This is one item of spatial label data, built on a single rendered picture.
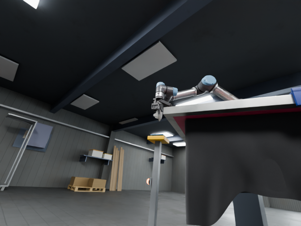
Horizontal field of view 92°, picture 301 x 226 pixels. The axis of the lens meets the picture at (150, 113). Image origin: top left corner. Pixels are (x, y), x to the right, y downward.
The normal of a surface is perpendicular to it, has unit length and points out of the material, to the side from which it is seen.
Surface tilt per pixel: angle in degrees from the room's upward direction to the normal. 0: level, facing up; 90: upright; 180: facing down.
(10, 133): 90
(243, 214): 90
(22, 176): 90
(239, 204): 90
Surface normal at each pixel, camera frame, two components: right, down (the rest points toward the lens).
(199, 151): -0.41, -0.39
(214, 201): -0.72, -0.30
